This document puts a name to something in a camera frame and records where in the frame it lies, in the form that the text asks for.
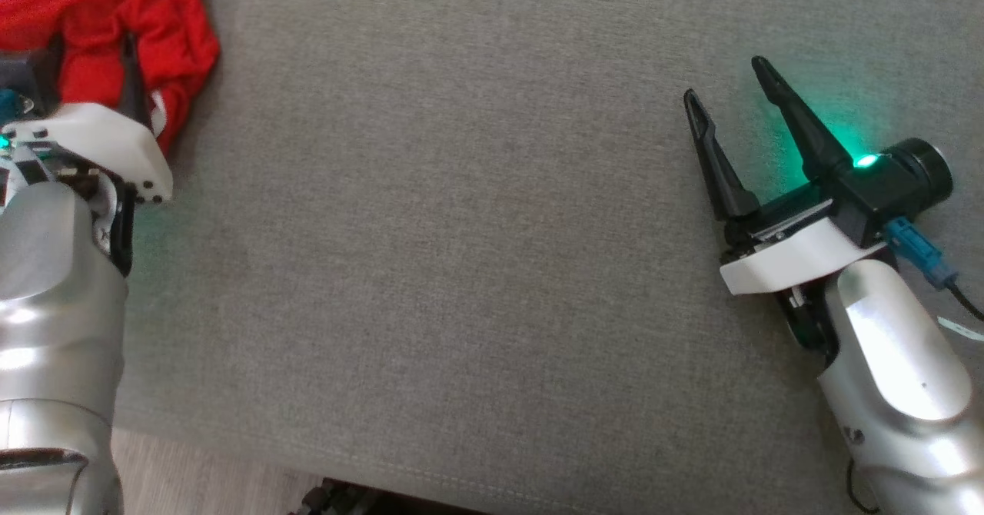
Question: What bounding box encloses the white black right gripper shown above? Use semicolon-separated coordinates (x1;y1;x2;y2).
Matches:
683;55;886;297

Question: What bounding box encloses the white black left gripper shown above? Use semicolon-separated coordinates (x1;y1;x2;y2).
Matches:
0;35;174;276

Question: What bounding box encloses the red garment with white trim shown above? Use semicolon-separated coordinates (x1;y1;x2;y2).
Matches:
0;0;221;156

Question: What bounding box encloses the grey fabric sofa seat cushion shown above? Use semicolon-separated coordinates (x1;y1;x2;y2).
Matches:
111;0;984;515

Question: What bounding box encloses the black cable with blue plug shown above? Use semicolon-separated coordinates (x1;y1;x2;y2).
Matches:
0;88;28;128
883;218;984;342

